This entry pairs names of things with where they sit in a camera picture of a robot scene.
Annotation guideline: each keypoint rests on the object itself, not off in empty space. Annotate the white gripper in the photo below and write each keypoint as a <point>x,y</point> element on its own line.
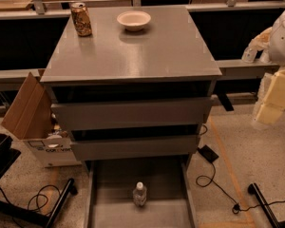
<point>283,40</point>

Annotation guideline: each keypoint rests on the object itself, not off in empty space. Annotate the clear plastic water bottle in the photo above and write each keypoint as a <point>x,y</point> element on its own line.
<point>139,194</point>

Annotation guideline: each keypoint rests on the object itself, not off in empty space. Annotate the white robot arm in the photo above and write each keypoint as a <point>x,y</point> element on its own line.
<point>277,44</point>

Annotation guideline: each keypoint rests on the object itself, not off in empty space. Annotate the right clear pump bottle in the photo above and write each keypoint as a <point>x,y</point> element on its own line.
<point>265,57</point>

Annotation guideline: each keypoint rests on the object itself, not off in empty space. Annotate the clear pump bottle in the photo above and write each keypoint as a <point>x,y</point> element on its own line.
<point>249,55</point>
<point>265,57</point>

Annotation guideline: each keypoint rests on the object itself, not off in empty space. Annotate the left clear pump bottle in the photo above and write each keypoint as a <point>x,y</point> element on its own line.
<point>249,55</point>

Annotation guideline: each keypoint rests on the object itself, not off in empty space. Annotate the grey top drawer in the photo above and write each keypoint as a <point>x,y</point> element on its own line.
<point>127,114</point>

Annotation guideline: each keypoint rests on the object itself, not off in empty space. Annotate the grey drawer cabinet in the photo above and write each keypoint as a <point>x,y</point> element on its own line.
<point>122,94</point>

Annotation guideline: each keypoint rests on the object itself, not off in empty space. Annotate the grey middle drawer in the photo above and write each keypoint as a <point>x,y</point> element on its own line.
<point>135,148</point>

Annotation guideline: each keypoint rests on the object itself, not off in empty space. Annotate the grey open bottom drawer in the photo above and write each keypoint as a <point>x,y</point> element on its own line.
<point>110,204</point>

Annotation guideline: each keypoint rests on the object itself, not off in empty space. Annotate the black power adapter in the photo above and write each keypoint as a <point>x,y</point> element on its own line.
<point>208,153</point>

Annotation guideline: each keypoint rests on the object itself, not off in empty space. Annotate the white paper bowl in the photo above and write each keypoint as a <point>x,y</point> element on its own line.
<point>134,20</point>

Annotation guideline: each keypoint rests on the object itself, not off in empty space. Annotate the black stand leg right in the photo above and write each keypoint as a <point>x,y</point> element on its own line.
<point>262,202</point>

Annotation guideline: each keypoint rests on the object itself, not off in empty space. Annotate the gold soda can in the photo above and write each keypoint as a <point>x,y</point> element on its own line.
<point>80,18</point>

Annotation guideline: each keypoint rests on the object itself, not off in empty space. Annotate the open cardboard box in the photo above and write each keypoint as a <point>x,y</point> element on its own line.
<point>31,120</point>

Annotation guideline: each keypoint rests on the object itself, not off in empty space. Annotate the black stand base left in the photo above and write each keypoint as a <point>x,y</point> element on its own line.
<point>21,204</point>

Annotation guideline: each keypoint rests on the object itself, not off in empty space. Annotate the grey metal rail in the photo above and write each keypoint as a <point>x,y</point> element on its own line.
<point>176,44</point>

